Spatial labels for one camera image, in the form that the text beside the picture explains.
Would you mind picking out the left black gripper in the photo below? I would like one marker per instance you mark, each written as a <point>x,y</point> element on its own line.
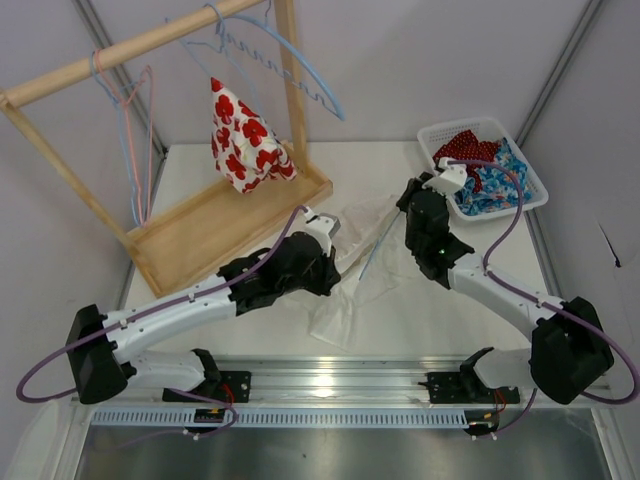
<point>327,270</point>

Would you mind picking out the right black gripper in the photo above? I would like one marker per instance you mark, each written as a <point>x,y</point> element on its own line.
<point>417,192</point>

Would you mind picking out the white cloth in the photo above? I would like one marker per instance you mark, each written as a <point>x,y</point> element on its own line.
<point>382,294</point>

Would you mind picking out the red poppy print skirt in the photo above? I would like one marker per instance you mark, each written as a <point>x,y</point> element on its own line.
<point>245,150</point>

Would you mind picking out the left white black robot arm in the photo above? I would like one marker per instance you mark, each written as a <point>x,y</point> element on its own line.
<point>110,352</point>

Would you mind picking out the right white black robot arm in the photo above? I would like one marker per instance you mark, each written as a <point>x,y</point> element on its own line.
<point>566,353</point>

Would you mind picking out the thick blue plastic hanger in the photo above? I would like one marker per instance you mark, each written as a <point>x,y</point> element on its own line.
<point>300,75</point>

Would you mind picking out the blue floral garment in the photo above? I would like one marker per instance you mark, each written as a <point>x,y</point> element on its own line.
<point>488,189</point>

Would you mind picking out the red dotted garment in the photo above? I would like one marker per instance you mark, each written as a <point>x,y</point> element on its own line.
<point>466,146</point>

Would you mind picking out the white laundry basket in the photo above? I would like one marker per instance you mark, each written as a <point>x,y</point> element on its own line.
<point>434,137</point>

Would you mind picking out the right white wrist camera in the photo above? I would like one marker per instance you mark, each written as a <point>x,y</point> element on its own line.
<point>450,177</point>

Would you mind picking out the aluminium mounting rail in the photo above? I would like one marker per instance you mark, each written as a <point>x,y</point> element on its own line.
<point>339,380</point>

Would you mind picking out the white slotted cable duct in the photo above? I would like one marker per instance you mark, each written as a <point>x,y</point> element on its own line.
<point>190,417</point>

